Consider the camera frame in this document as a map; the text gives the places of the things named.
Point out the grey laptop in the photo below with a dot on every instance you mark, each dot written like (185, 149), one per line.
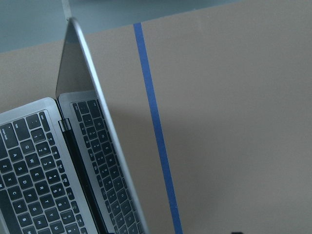
(62, 169)

